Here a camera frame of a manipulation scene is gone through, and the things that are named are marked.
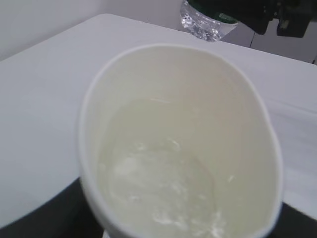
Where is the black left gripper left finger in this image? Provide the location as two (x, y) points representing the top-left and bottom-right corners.
(0, 179), (104, 238)

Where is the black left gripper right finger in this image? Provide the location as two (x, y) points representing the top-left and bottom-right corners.
(274, 203), (317, 238)

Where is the white paper cup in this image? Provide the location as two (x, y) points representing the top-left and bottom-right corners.
(77, 44), (283, 238)

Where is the clear water bottle green label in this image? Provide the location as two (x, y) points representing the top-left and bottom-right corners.
(180, 0), (239, 42)

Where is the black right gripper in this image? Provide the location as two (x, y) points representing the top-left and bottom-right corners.
(188, 0), (312, 38)

